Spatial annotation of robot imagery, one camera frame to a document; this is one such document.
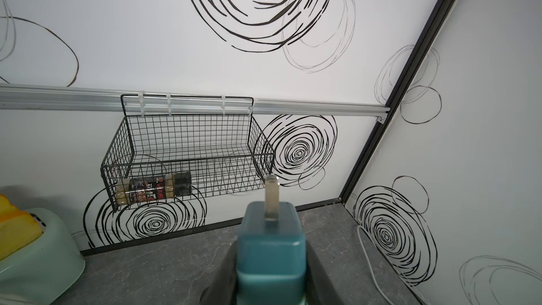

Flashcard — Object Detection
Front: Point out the mint green toaster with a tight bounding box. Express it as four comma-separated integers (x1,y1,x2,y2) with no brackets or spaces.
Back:
1,208,86,304

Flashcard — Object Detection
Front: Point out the front yellow toast slice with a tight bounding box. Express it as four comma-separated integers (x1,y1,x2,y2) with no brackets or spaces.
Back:
1,210,43,260

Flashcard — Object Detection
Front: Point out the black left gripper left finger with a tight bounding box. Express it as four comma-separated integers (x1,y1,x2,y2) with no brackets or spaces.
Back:
199,241,238,305

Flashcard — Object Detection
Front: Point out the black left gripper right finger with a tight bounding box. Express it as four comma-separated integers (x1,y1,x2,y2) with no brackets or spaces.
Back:
306,241,344,305

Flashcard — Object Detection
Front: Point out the black wire wall basket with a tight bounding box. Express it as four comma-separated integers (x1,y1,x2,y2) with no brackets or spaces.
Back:
100,93,275,210

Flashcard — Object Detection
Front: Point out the grey power strip cord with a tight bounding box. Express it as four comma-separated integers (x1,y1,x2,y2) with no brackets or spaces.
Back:
356,225,397,305

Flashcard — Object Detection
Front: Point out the yellow toast slice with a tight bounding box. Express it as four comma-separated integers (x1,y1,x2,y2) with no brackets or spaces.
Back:
1,210,43,260
0,195,18,217

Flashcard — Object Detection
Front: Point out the spice jar in basket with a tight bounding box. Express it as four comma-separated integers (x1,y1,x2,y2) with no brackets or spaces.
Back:
114,172,192,206

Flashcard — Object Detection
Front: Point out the rear yellow toast slice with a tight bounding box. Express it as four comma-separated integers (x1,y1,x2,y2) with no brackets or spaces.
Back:
0,195,18,217

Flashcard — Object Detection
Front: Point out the teal charger with white cable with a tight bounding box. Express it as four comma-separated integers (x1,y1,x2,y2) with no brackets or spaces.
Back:
236,175,307,304

